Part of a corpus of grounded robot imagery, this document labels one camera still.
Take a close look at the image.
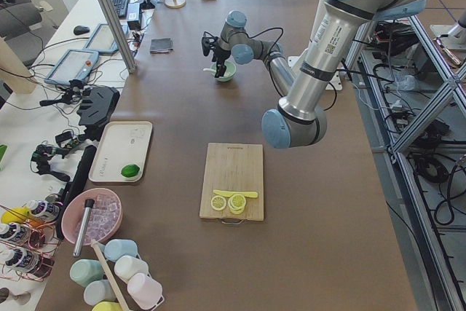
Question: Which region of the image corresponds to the cream tray with bear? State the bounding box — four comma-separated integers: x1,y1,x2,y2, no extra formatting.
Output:
88,121,153,184

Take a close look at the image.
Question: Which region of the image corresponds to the wooden stick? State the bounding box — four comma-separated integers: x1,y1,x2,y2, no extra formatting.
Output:
90,240,130,311

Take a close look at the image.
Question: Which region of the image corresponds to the aluminium frame post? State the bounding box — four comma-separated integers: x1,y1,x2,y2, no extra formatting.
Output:
98,0,137,74

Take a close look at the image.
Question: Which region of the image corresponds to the green cup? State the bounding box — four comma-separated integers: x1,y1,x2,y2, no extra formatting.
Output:
69,259,104,288

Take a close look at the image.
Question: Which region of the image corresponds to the blue cup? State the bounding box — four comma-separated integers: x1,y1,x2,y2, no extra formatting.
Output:
104,239,138,262

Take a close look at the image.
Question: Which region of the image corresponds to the bamboo cutting board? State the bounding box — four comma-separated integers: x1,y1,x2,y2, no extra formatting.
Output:
199,143,264,221

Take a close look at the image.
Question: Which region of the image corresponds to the black tube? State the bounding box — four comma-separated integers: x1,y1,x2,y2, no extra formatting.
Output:
55,145,97,240

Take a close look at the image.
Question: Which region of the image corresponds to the yellow lemon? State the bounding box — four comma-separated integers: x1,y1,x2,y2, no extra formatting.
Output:
1,207,31,224

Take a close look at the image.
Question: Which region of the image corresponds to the pink cup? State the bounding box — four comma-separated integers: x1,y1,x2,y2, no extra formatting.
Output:
127,272,162,310

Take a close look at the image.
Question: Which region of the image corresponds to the teach pendant near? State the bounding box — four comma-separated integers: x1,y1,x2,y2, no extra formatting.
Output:
44,49,99,86

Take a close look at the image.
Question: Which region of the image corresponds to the steel muddler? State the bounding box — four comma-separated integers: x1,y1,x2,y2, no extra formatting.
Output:
72,199,95,258

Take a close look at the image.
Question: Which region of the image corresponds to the teach pendant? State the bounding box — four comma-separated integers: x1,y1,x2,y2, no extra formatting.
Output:
84,23,118,55
44,49,99,86

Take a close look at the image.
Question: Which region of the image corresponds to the light green bowl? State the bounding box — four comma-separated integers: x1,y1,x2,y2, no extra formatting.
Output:
215,60,236,82

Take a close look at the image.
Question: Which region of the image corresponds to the green lime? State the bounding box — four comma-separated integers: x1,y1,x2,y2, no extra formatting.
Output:
120,163,140,178

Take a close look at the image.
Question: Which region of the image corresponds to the grey folded cloth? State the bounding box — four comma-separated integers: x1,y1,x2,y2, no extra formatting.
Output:
149,38,173,54

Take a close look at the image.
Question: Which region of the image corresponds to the white cup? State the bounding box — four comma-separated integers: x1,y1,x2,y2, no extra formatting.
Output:
114,255,149,283

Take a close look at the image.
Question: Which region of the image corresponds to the yellow cup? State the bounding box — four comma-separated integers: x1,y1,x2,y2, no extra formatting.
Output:
92,301,122,311

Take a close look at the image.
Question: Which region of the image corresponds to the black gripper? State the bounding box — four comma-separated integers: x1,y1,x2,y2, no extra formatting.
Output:
201,32,226,78

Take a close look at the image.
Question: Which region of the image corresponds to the lemon slice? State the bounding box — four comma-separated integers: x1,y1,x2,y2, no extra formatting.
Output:
227,194,247,215
210,195,227,211

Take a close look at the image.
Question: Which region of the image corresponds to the pink bowl with ice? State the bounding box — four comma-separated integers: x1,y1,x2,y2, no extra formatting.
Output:
61,188,123,245

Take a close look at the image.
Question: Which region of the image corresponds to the computer mouse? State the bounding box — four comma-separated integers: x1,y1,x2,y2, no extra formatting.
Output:
73,25,90,36

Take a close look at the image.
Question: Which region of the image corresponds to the teach pendant far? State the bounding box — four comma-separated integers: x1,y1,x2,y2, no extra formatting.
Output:
84,23,118,55

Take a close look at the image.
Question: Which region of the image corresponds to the yellow plastic knife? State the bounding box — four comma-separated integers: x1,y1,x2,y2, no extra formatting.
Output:
213,189,258,198

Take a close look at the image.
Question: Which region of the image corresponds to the lower lemon slice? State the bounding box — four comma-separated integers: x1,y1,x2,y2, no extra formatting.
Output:
210,195,227,211

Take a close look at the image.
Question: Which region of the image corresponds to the upper lemon slice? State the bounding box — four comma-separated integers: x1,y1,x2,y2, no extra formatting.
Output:
227,194,247,215

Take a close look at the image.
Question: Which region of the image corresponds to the sauce bottle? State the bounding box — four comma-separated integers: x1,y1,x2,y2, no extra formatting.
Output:
25,200,60,223

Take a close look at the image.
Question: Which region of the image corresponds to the grey office chair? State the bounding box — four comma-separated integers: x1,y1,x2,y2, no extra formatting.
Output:
1,0,50,66

